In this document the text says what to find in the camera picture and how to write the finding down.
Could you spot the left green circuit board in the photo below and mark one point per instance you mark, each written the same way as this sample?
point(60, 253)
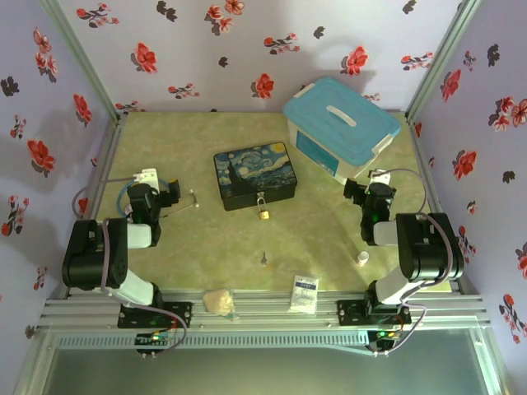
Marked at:
point(154, 337)

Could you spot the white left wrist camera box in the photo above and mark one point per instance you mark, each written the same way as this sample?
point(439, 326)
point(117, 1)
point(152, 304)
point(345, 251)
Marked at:
point(147, 176)

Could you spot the starry night tin box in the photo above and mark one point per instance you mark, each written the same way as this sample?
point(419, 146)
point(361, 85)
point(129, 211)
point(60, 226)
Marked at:
point(255, 173)

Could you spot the small metal key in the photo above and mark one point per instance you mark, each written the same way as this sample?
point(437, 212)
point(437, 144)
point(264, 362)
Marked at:
point(264, 258)

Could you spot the aluminium left corner post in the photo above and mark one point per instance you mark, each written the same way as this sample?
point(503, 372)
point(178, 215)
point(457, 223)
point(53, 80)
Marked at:
point(82, 53)

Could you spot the blue stethoscope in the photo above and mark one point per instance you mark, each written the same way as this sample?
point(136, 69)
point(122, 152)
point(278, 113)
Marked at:
point(123, 193)

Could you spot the aluminium right corner post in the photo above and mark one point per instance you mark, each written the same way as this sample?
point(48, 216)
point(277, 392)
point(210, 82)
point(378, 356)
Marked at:
point(442, 57)

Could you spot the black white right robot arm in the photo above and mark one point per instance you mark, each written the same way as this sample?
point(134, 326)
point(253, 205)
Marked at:
point(424, 247)

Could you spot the beige cotton ball bag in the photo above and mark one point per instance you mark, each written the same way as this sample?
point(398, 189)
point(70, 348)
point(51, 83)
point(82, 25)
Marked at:
point(218, 301)

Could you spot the green circuit board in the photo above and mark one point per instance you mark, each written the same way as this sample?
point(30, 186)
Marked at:
point(389, 335)
point(154, 337)

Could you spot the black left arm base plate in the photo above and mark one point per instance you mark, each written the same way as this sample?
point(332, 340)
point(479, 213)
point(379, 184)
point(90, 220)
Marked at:
point(181, 314)

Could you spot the blue lidded plastic storage box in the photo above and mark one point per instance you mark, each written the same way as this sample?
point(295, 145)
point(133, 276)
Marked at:
point(341, 119)

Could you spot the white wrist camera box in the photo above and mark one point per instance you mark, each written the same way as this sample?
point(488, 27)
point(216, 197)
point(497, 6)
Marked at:
point(147, 176)
point(379, 177)

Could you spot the aluminium corner post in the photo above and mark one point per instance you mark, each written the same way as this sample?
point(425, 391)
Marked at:
point(82, 53)
point(442, 57)

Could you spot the right green circuit board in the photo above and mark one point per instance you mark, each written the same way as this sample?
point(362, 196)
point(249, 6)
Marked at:
point(389, 335)

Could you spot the aluminium front frame rail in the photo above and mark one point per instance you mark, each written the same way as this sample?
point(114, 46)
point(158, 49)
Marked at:
point(263, 317)

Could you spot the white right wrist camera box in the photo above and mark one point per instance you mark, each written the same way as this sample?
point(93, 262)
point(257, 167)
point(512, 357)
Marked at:
point(379, 177)

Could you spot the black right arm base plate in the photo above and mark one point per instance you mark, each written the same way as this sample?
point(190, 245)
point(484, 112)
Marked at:
point(350, 312)

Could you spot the small white bottle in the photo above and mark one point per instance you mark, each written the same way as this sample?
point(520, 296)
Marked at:
point(362, 259)

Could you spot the small brass padlock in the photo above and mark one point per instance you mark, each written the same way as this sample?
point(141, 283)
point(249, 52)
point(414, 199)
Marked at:
point(264, 213)

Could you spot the aluminium right side rail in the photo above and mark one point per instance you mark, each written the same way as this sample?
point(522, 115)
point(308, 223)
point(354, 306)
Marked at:
point(428, 173)

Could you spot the aluminium left side rail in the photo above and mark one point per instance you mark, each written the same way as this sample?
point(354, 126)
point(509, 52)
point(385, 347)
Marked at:
point(105, 164)

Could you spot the white gauze packet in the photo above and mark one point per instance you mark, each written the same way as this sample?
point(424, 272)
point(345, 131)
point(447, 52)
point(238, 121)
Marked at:
point(304, 294)

